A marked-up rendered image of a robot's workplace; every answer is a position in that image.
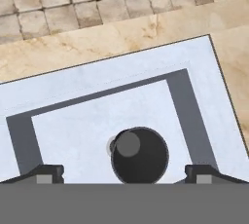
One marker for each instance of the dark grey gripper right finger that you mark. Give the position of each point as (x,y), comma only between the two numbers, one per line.
(201,173)

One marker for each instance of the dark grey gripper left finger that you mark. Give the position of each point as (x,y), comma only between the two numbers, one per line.
(48,173)

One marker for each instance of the black round sink drain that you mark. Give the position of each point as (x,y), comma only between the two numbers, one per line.
(142,159)

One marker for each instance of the white sink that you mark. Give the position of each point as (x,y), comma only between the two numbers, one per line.
(97,111)

